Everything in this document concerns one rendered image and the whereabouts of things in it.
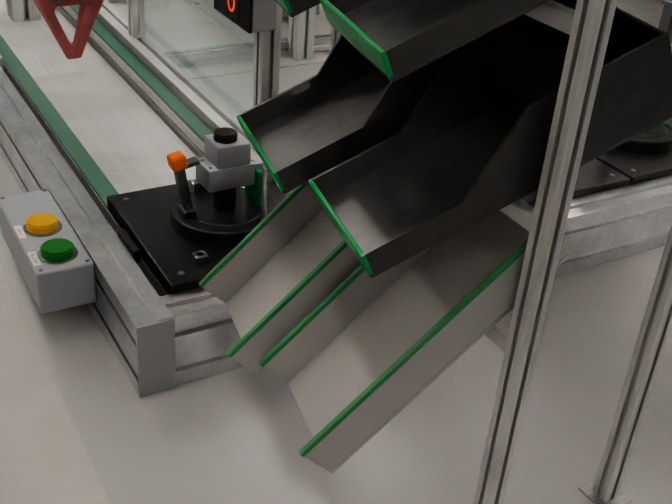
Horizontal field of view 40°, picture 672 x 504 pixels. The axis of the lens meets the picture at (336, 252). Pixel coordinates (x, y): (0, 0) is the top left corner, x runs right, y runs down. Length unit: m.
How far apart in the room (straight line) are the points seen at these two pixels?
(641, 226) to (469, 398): 0.48
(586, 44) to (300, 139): 0.32
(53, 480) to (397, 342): 0.40
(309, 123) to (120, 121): 0.78
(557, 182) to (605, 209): 0.69
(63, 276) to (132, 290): 0.09
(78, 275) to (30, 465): 0.25
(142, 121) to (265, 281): 0.71
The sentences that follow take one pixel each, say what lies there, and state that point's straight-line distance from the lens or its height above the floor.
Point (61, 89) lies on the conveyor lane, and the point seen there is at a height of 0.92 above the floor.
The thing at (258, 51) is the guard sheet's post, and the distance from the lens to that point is 1.38.
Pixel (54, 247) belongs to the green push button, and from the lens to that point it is 1.18.
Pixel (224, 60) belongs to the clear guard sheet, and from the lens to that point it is 1.53.
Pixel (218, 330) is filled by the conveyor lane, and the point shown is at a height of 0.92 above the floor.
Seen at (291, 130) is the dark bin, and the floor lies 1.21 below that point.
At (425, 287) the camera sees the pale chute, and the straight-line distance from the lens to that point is 0.86.
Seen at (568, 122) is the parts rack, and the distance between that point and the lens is 0.69.
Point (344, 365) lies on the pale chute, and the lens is 0.88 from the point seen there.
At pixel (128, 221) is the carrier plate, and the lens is 1.22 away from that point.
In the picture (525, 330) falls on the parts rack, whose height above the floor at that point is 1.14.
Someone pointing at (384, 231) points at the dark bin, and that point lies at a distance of 0.75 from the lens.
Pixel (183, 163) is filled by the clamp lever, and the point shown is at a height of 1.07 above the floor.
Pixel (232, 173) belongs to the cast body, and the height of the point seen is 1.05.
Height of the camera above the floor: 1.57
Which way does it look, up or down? 31 degrees down
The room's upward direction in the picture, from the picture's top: 5 degrees clockwise
